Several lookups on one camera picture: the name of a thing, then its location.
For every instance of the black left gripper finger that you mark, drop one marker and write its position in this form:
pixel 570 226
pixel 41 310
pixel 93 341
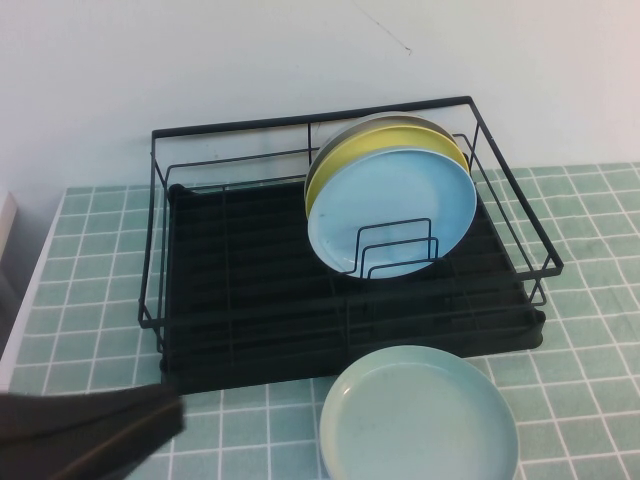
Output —
pixel 90 407
pixel 100 445

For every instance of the mint green plate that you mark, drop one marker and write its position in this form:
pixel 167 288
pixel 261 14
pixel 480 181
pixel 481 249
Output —
pixel 415 420

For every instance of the light blue plate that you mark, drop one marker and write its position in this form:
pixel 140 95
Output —
pixel 390 200

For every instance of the yellow plate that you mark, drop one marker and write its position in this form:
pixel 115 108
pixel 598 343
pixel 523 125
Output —
pixel 350 150

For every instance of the grey plate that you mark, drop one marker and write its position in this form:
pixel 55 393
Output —
pixel 345 131

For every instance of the green checkered tablecloth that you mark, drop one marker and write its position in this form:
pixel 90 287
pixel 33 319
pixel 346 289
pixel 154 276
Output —
pixel 575 400

